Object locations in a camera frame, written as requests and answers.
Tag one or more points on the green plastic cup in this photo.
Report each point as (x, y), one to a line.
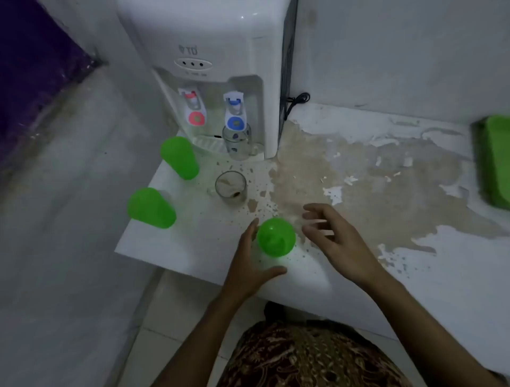
(180, 157)
(151, 208)
(276, 238)

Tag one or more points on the person's left forearm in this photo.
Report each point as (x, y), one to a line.
(199, 343)

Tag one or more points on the blue dispenser tap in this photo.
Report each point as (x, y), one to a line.
(234, 113)

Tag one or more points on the green plastic tray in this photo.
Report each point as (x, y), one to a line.
(496, 159)

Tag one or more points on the purple plastic sheet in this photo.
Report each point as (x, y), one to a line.
(32, 71)

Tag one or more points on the person's right forearm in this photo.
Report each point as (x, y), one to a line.
(418, 339)

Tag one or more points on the white water dispenser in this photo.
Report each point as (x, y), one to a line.
(223, 40)

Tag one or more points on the stained clear glass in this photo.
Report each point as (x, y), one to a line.
(231, 187)

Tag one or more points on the person's left hand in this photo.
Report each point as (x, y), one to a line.
(245, 271)

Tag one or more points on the red dispenser tap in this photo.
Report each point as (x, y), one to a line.
(193, 107)

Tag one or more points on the person's right hand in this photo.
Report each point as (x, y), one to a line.
(346, 251)

